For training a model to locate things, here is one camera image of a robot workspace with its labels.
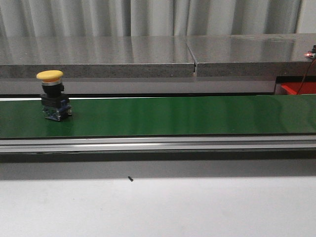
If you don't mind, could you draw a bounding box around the yellow mushroom push button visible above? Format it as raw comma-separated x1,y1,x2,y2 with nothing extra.
36,70,72,121

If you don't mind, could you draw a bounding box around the grey granite counter slab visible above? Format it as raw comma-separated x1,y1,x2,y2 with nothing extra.
187,34,316,77
0,37,195,79

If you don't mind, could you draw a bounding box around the green conveyor belt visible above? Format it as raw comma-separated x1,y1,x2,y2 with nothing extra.
0,95,316,139

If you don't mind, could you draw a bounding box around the red plastic tray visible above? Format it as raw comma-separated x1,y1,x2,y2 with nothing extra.
281,82,316,95

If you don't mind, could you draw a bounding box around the small green circuit board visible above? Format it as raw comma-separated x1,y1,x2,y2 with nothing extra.
304,51,316,59

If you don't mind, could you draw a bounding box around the white pleated curtain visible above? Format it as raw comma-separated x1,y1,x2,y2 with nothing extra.
0,0,316,37

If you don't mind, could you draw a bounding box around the aluminium conveyor frame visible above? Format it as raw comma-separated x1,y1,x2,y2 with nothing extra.
0,134,316,163

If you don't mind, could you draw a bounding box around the red black wire pair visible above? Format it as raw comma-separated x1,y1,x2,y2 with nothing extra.
295,58,316,95

